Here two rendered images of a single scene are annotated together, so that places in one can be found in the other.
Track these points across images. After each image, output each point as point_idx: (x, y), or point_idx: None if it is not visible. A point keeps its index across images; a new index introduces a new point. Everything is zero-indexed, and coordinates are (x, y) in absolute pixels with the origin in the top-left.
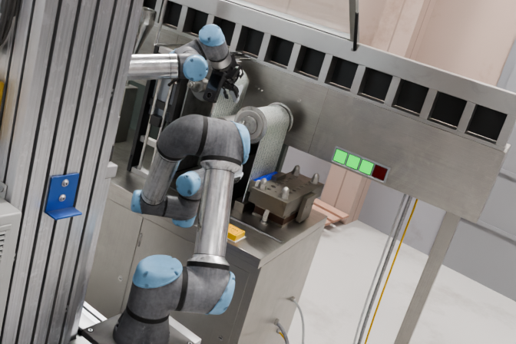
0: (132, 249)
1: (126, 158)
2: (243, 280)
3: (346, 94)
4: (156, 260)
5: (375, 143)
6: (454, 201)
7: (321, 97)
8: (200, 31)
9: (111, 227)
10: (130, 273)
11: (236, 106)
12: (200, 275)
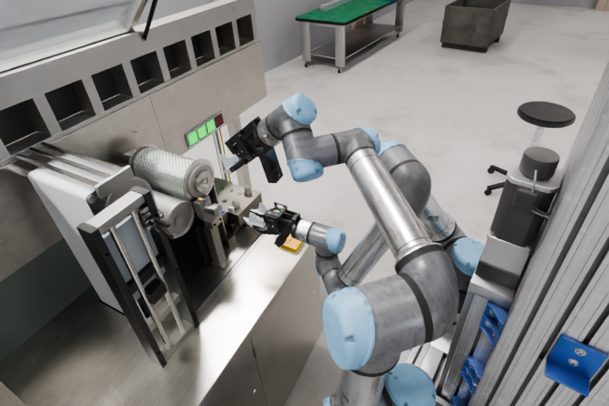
0: (252, 366)
1: (112, 381)
2: (314, 250)
3: (164, 85)
4: (468, 254)
5: (205, 103)
6: (256, 93)
7: (149, 109)
8: (303, 114)
9: (229, 392)
10: (258, 376)
11: None
12: (459, 229)
